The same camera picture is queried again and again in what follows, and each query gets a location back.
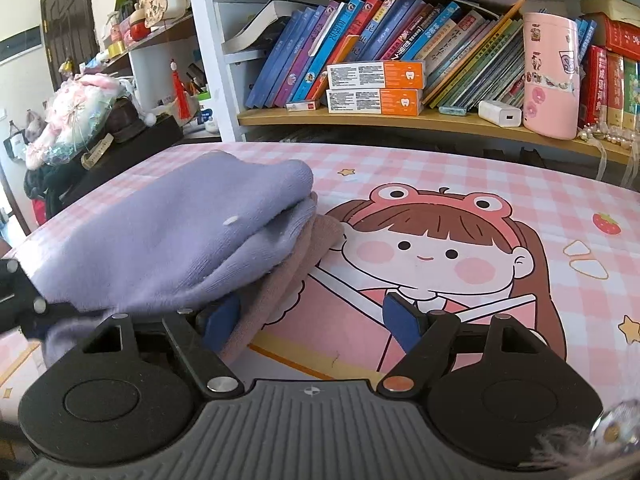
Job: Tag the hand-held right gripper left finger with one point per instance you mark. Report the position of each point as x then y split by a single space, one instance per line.
220 317

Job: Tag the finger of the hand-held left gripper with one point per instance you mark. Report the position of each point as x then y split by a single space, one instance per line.
35 305

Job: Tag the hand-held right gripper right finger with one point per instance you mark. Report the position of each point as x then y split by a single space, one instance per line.
400 321

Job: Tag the purple and mauve knit sweater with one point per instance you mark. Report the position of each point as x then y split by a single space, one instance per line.
175 240

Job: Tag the pink cartoon printed table mat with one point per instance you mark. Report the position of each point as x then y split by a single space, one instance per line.
450 260

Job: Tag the pink wrapped flower bouquet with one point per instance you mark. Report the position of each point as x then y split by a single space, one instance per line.
75 120

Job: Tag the small teal flat box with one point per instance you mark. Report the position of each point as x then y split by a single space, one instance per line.
452 109

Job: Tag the orange and white carton box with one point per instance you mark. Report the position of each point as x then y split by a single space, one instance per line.
375 101
375 75

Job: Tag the small red and white box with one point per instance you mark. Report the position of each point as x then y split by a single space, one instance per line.
302 105

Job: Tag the white power adapter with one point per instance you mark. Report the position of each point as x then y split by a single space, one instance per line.
500 114

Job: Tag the red tassel ornament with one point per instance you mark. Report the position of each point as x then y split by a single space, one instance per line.
181 90

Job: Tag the clear crystal ball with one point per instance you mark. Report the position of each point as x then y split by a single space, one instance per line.
615 430

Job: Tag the row of colourful children's books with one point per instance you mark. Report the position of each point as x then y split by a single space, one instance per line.
400 35

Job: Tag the pink cylindrical container with stickers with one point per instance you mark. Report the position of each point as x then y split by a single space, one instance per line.
552 75

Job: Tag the dark wooden door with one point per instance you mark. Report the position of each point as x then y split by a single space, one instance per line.
67 15

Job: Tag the leaning white open booklet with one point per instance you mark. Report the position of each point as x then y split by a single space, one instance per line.
260 25

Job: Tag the thick red upright book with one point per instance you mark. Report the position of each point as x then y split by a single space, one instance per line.
615 92
594 87

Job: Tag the beige book lying flat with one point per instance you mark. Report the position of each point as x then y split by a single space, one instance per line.
610 5

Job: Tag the white frame wooden bookshelf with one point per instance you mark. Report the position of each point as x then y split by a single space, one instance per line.
400 121

